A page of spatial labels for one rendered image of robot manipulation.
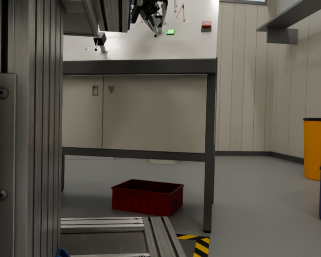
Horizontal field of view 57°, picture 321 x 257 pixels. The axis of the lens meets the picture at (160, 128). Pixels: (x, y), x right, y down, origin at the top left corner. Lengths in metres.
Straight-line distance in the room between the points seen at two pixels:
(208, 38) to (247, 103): 3.60
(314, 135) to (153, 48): 2.15
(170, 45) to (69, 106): 0.64
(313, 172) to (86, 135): 2.40
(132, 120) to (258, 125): 3.87
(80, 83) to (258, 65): 4.02
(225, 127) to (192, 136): 3.54
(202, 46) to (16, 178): 1.27
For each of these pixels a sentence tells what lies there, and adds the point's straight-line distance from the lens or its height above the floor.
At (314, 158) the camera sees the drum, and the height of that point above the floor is 0.22.
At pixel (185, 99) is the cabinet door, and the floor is 0.67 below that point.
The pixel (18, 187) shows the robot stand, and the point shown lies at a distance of 0.49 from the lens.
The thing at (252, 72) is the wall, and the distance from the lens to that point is 5.27.
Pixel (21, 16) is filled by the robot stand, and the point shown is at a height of 0.71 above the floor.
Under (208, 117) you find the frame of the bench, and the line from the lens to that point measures 1.51.
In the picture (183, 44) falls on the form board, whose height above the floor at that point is 0.97.
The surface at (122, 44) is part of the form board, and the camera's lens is 1.71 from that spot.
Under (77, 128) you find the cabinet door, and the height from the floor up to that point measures 0.51.
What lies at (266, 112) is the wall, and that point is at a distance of 5.32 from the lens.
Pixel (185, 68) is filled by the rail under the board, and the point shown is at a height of 0.82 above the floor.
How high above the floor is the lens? 0.57
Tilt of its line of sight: 2 degrees down
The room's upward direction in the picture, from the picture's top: 1 degrees clockwise
